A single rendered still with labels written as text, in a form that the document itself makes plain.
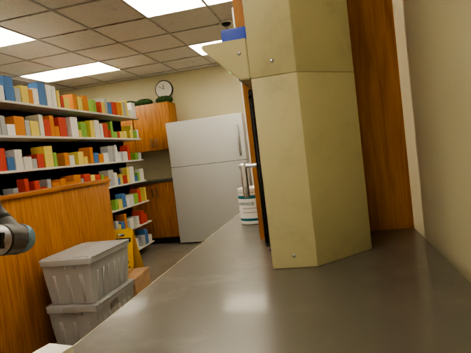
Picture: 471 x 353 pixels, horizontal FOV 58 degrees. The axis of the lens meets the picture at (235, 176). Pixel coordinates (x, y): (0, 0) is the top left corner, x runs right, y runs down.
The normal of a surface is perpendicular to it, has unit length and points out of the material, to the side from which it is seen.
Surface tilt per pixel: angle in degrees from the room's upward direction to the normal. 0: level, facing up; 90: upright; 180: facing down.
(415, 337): 0
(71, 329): 95
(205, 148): 90
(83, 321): 95
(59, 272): 95
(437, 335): 0
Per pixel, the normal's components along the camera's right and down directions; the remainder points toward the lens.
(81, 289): -0.19, 0.17
